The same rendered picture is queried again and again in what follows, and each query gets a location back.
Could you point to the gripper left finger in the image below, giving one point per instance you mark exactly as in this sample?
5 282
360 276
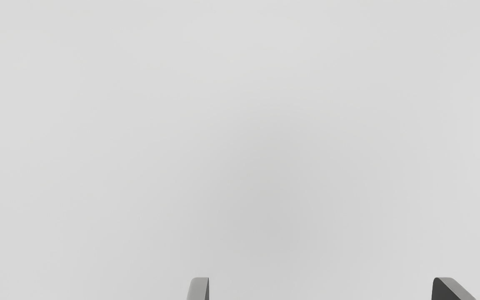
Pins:
199 290

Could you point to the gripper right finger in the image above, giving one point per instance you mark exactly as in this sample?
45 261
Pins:
446 292

